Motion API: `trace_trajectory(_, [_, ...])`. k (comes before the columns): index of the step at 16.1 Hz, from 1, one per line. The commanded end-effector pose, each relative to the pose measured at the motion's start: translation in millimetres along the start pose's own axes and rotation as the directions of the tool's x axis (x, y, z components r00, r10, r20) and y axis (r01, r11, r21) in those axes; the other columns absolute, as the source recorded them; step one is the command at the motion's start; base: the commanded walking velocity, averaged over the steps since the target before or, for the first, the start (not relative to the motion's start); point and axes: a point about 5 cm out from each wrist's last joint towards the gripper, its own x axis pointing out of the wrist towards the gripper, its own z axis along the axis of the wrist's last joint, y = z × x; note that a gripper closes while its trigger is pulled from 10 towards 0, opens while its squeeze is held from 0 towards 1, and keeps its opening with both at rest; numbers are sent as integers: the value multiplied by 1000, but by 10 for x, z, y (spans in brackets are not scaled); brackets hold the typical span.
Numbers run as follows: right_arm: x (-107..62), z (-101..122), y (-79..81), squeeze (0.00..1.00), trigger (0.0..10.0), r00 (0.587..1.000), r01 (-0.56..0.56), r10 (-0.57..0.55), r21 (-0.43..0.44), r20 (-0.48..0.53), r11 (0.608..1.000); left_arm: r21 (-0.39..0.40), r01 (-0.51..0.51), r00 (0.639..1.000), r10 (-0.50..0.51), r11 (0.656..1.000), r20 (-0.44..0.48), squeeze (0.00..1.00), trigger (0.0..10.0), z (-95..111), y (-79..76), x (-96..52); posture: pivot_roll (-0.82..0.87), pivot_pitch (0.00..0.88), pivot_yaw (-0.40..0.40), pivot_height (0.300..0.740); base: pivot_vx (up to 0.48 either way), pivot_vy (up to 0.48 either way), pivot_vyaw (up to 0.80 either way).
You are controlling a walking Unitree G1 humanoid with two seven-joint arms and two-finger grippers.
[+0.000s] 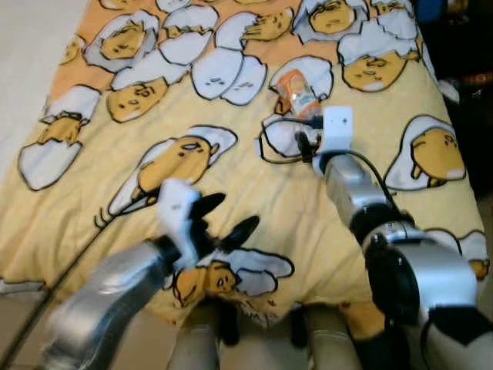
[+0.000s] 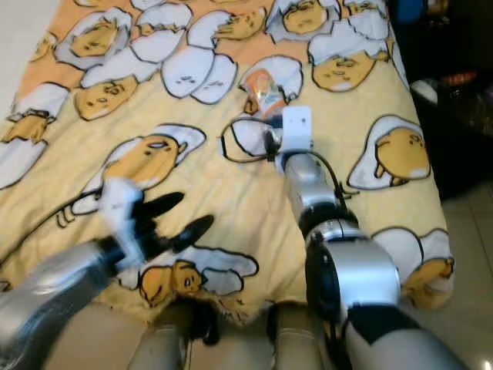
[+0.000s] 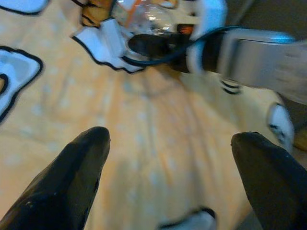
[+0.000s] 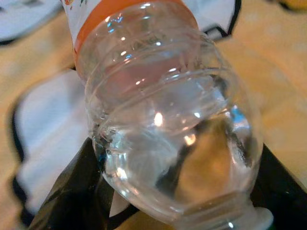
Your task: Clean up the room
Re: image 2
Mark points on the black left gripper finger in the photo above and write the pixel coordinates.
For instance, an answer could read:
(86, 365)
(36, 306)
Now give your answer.
(194, 231)
(163, 203)

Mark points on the orange snack packet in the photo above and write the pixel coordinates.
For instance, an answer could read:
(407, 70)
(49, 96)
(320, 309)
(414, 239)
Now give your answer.
(263, 92)

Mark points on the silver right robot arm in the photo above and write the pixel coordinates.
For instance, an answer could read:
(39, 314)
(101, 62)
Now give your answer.
(362, 270)

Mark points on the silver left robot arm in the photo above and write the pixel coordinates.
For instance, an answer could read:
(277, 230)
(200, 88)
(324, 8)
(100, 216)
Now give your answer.
(46, 293)

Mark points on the yellow cartoon egg quilt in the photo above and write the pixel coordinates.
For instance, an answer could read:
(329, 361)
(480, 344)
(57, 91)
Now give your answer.
(231, 193)

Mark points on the grey left robot leg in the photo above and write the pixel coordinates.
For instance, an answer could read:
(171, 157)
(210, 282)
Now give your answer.
(158, 343)

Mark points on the dark bedside furniture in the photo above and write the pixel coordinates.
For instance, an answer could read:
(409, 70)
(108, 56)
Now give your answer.
(458, 46)

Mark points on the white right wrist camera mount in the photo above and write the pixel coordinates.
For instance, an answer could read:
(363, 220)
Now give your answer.
(296, 127)

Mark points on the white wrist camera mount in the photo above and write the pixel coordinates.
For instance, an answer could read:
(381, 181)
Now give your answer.
(296, 127)
(121, 212)

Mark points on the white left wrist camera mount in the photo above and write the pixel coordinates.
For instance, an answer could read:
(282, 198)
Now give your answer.
(121, 212)

